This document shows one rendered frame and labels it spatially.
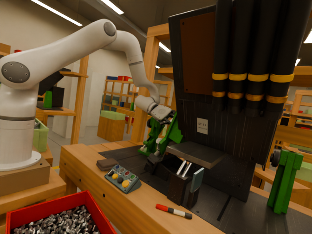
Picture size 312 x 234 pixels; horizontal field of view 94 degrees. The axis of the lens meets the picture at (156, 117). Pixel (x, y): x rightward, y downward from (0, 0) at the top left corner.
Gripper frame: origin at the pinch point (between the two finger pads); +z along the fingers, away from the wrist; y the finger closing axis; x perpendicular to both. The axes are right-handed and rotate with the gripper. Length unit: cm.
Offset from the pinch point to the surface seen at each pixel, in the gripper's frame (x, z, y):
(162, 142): -2.7, 5.2, -15.2
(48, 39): 91, -726, 80
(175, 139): -3.3, 9.2, -10.2
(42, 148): 14, -68, -67
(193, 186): -4.8, 28.4, -22.8
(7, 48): 56, -644, -51
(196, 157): -20.5, 26.7, -19.1
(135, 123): 39, -50, -1
